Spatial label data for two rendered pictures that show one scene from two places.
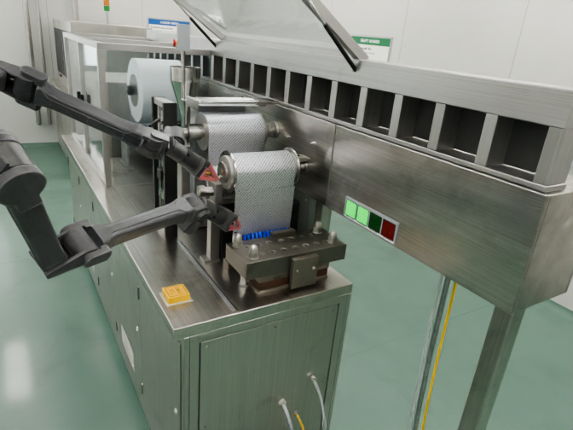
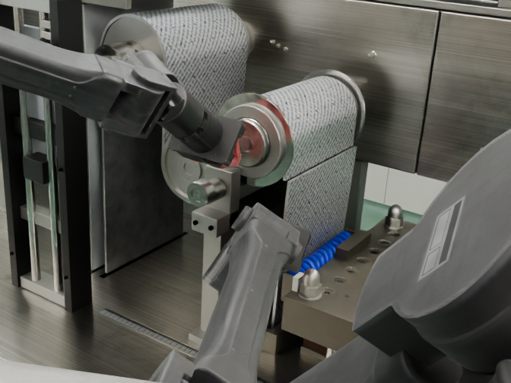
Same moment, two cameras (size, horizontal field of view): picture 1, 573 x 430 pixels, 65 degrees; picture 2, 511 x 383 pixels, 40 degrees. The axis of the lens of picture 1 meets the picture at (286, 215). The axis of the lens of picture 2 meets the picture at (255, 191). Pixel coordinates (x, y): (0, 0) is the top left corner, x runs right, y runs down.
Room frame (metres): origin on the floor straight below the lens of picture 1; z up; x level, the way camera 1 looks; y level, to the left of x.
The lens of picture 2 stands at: (0.55, 0.64, 1.58)
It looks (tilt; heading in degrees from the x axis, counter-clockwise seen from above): 22 degrees down; 335
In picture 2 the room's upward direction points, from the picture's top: 4 degrees clockwise
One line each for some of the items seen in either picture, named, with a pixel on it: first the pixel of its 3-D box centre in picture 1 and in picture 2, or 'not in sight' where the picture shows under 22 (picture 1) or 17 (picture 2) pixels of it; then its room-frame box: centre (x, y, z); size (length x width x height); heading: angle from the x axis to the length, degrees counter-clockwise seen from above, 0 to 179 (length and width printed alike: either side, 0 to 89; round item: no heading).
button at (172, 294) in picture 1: (176, 293); not in sight; (1.23, 0.33, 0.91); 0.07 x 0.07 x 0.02; 33
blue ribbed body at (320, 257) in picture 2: (264, 235); (322, 257); (1.49, 0.07, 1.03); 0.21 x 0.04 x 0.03; 123
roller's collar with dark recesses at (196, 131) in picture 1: (194, 132); (119, 61); (1.69, 0.38, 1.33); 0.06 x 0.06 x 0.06; 33
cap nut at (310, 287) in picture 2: (238, 239); (311, 281); (1.38, 0.16, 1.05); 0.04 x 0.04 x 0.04
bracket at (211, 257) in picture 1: (210, 223); (213, 257); (1.50, 0.27, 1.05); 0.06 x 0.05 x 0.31; 123
